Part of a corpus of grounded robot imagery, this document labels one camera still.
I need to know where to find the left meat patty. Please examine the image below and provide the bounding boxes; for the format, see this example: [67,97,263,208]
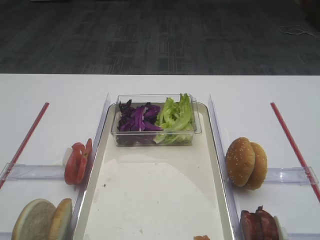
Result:
[240,210,263,240]

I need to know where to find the green lettuce leaves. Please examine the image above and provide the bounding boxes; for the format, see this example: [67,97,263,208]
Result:
[154,93,194,145]

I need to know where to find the white cable on floor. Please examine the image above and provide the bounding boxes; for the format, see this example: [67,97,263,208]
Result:
[279,24,320,40]

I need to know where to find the golden bun bottom half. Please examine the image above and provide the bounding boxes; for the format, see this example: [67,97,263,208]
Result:
[48,198,73,240]

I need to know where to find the right red tape strip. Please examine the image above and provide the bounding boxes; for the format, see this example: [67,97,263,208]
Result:
[270,102,320,201]

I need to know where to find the clear plastic salad container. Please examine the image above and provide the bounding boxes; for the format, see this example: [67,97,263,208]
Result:
[110,93,202,147]

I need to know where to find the upper right clear holder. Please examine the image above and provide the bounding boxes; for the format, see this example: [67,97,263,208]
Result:
[264,166,319,185]

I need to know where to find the right long clear rail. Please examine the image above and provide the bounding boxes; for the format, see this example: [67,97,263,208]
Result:
[208,95,244,240]

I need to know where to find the left red tape strip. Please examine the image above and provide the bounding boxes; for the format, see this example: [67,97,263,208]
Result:
[0,102,50,188]

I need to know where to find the white tomato support block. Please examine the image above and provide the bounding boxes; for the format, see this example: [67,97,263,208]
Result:
[62,147,73,168]

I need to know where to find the left tomato slice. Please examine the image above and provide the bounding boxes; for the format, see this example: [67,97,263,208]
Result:
[64,142,84,185]

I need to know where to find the sesame bun top front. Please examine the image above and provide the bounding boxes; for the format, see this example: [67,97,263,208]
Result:
[225,137,256,187]

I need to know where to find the clear holder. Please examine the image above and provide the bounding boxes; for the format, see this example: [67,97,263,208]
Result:
[264,166,319,185]
[0,232,12,240]
[0,163,65,181]

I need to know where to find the bun top rear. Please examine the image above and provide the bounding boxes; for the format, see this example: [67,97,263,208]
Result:
[244,142,268,190]

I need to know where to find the white meat support block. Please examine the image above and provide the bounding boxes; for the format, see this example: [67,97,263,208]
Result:
[273,215,289,240]

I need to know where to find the lower left clear holder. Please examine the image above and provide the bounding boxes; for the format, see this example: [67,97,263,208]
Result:
[0,232,12,240]

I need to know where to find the long clear rail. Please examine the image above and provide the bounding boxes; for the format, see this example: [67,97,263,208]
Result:
[208,95,244,240]
[65,94,111,240]

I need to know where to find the pale bun bottom half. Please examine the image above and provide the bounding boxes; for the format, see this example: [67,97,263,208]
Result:
[11,198,56,240]

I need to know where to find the orange sauce blob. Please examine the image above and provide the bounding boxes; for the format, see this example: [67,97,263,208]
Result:
[193,235,210,240]

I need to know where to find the purple cabbage shreds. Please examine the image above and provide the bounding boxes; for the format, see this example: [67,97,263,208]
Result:
[116,99,163,146]

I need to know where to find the upper left clear holder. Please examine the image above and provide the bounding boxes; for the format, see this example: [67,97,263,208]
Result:
[0,163,65,181]

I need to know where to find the right meat patty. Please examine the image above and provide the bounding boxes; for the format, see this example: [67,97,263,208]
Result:
[255,205,279,240]

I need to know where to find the meat patty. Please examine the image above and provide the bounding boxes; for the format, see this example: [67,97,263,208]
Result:
[255,205,279,240]
[240,210,263,240]

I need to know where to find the right tomato slice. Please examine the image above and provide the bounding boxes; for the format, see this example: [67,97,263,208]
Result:
[76,138,93,184]

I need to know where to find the left long clear rail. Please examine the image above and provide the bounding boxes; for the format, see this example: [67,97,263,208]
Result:
[65,94,111,240]

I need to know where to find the red tape strip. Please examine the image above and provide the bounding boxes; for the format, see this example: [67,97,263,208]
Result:
[0,102,50,188]
[270,102,320,201]

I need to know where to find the white metal tray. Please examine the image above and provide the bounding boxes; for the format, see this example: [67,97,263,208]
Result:
[73,103,233,240]

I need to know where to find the tomato slice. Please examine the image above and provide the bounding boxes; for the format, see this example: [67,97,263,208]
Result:
[64,142,84,185]
[76,138,93,184]

